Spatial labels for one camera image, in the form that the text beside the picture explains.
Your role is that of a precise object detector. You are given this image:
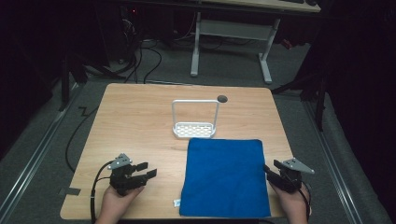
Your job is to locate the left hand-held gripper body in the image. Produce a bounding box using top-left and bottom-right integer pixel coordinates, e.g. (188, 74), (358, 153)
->
(106, 152), (148, 197)

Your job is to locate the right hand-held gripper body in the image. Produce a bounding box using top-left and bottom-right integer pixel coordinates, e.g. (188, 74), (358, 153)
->
(276, 157), (316, 194)

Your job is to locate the blue towel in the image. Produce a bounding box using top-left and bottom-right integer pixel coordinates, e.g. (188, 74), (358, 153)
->
(178, 137), (272, 219)

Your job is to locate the white rack with handle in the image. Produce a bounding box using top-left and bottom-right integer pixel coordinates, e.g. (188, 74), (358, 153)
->
(171, 98), (220, 140)

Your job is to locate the grey tape strip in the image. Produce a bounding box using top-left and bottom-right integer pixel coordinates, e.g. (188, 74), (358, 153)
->
(58, 186), (82, 197)

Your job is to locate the black stand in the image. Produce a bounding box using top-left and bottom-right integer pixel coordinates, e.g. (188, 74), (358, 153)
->
(57, 50), (90, 112)
(270, 69), (329, 133)

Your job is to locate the white-legged wooden desk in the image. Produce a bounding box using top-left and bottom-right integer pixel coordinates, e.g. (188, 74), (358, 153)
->
(189, 0), (322, 86)

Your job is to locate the dark computer tower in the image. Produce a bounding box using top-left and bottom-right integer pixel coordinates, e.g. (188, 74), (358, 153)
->
(118, 4), (139, 64)

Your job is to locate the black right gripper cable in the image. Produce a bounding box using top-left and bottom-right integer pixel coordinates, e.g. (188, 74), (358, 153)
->
(297, 180), (313, 217)

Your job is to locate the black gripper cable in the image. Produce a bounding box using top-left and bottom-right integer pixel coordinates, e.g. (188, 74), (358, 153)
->
(297, 180), (313, 217)
(89, 160), (116, 224)

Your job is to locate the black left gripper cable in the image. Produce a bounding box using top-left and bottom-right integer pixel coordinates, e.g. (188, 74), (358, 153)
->
(89, 160), (116, 224)

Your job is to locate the metal floor rail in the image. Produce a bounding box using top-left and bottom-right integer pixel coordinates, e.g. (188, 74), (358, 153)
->
(303, 99), (364, 224)
(0, 83), (82, 220)

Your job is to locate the black looped floor cable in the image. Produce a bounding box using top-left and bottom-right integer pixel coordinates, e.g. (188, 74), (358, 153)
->
(122, 38), (163, 85)

